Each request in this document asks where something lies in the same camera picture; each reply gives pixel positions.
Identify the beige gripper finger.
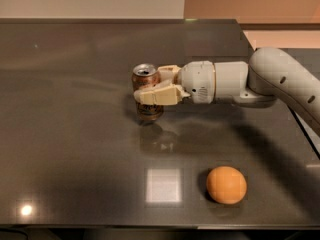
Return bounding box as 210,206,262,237
158,65,181,84
134,84,190,106

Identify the orange brown soda can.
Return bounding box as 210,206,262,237
132,63,164,121

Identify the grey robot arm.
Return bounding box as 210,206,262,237
132,47,320,134

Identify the orange fruit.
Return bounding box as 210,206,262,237
206,166,247,205

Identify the grey side table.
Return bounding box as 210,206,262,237
284,48,320,159

